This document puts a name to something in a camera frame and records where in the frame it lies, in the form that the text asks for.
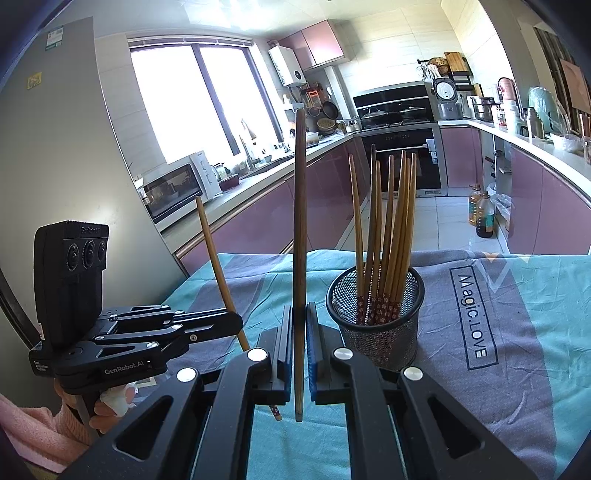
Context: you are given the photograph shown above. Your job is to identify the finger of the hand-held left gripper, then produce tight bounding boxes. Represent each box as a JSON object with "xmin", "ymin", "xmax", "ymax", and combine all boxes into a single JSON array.
[
  {"xmin": 93, "ymin": 315, "xmax": 245, "ymax": 357},
  {"xmin": 98, "ymin": 305, "xmax": 235, "ymax": 334}
]

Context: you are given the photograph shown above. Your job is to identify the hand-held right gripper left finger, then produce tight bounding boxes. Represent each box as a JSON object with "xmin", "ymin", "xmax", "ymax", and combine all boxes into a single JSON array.
[{"xmin": 59, "ymin": 305, "xmax": 293, "ymax": 480}]

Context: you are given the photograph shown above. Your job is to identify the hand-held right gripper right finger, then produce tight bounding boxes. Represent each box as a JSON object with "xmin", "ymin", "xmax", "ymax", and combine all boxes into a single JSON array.
[{"xmin": 306, "ymin": 302, "xmax": 540, "ymax": 480}]

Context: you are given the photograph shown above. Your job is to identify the light bamboo chopstick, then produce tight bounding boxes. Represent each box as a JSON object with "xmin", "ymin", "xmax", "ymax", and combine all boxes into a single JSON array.
[{"xmin": 195, "ymin": 196, "xmax": 283, "ymax": 422}]

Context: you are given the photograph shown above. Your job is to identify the black mesh utensil holder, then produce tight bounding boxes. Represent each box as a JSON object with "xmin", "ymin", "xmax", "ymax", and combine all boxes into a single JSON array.
[{"xmin": 326, "ymin": 265, "xmax": 426, "ymax": 371}]

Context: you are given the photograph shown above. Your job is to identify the bunch of wooden chopsticks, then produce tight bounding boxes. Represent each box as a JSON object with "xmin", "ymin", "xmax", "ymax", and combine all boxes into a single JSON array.
[{"xmin": 347, "ymin": 144, "xmax": 419, "ymax": 326}]

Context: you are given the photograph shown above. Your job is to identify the dark brown chopstick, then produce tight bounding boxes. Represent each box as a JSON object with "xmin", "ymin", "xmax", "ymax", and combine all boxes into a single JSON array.
[{"xmin": 293, "ymin": 109, "xmax": 308, "ymax": 424}]

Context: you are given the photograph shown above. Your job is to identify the person's left hand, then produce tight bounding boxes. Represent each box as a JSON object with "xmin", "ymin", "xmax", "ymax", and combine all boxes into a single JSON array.
[{"xmin": 88, "ymin": 384, "xmax": 140, "ymax": 435}]

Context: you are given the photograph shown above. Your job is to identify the white finger bandage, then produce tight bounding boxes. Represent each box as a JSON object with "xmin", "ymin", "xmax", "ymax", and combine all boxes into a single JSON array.
[{"xmin": 98, "ymin": 387, "xmax": 136, "ymax": 417}]

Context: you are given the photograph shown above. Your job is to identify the grey refrigerator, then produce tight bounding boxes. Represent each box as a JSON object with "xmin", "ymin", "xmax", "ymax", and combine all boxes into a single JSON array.
[{"xmin": 0, "ymin": 16, "xmax": 188, "ymax": 374}]

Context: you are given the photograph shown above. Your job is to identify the white microwave oven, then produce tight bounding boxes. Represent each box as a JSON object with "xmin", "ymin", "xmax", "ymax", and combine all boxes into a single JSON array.
[{"xmin": 137, "ymin": 154, "xmax": 223, "ymax": 225}]

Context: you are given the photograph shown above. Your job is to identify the pink kitchen base cabinets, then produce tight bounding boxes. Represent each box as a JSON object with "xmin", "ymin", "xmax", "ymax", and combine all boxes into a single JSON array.
[{"xmin": 173, "ymin": 124, "xmax": 591, "ymax": 278}]

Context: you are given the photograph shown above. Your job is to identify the steel sink faucet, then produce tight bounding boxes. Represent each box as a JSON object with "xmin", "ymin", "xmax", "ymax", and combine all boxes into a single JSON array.
[{"xmin": 239, "ymin": 119, "xmax": 260, "ymax": 172}]

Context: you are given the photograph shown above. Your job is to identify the teal grey striped tablecloth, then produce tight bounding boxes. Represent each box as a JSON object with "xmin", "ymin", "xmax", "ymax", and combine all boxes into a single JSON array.
[{"xmin": 157, "ymin": 249, "xmax": 591, "ymax": 480}]

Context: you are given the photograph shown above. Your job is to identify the kitchen window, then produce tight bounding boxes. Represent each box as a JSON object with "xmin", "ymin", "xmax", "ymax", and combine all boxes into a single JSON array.
[{"xmin": 128, "ymin": 41, "xmax": 283, "ymax": 178}]

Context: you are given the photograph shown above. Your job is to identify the black built-in oven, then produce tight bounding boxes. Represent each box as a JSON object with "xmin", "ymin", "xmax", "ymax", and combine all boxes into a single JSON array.
[{"xmin": 362, "ymin": 128, "xmax": 445, "ymax": 195}]

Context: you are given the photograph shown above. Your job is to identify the yellow cooking oil bottle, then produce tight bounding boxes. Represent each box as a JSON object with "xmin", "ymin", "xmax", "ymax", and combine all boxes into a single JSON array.
[{"xmin": 468, "ymin": 184, "xmax": 484, "ymax": 227}]

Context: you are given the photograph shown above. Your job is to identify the dark cooking oil bottle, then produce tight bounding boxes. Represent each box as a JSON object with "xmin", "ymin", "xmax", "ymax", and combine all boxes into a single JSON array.
[{"xmin": 475, "ymin": 192, "xmax": 496, "ymax": 239}]

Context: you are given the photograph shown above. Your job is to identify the clear plastic bag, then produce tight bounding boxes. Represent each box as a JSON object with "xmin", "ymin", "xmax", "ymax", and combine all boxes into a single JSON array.
[{"xmin": 489, "ymin": 191, "xmax": 513, "ymax": 232}]

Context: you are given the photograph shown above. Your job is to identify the black lidded wok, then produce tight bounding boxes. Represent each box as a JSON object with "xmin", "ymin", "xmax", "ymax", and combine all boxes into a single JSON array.
[
  {"xmin": 359, "ymin": 106, "xmax": 400, "ymax": 128},
  {"xmin": 399, "ymin": 106, "xmax": 431, "ymax": 125}
]

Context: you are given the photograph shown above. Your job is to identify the white water heater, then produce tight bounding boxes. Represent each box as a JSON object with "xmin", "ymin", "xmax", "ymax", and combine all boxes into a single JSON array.
[{"xmin": 268, "ymin": 45, "xmax": 308, "ymax": 87}]

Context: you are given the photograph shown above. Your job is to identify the black range hood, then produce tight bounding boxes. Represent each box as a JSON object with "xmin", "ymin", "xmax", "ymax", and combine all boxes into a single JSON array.
[{"xmin": 353, "ymin": 82, "xmax": 433, "ymax": 110}]

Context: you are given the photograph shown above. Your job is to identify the silver rice cooker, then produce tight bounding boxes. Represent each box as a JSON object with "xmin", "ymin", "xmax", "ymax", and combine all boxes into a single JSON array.
[{"xmin": 432, "ymin": 77, "xmax": 464, "ymax": 121}]

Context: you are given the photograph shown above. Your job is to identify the stainless steel pot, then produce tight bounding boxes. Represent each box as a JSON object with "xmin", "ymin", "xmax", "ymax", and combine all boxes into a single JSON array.
[{"xmin": 469, "ymin": 95, "xmax": 498, "ymax": 122}]

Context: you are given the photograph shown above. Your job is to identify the steel thermos bottle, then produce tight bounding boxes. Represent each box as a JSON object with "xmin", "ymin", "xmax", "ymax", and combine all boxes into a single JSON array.
[{"xmin": 526, "ymin": 106, "xmax": 546, "ymax": 138}]

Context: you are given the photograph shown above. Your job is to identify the wooden cutting boards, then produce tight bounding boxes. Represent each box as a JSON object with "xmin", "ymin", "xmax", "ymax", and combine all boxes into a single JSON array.
[{"xmin": 443, "ymin": 51, "xmax": 472, "ymax": 78}]

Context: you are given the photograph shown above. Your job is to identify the pink jug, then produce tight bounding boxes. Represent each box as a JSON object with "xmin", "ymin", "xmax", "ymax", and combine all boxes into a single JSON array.
[{"xmin": 497, "ymin": 77, "xmax": 518, "ymax": 105}]

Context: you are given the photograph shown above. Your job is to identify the pale green appliance cover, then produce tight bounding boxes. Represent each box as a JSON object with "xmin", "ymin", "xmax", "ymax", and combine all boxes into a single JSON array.
[{"xmin": 527, "ymin": 86, "xmax": 571, "ymax": 135}]

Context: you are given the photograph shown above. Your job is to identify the leaning wooden board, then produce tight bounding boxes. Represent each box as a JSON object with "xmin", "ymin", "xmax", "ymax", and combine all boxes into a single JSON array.
[{"xmin": 558, "ymin": 57, "xmax": 591, "ymax": 114}]

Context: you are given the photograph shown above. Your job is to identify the pink wall cabinet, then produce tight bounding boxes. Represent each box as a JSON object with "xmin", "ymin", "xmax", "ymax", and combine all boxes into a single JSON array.
[{"xmin": 277, "ymin": 20, "xmax": 348, "ymax": 71}]

